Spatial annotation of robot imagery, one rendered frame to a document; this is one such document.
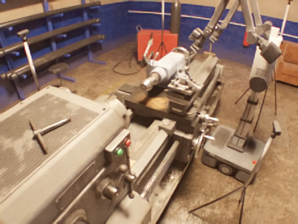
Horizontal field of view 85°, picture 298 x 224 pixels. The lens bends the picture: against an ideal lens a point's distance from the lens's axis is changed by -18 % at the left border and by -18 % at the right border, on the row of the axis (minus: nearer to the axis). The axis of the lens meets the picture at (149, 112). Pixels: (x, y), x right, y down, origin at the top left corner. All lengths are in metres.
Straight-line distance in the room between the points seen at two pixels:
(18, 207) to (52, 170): 0.14
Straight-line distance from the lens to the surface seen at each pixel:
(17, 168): 0.64
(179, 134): 1.43
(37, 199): 0.59
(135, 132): 1.55
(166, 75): 1.56
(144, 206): 1.08
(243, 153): 2.22
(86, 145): 0.65
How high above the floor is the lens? 1.76
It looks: 36 degrees down
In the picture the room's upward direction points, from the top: straight up
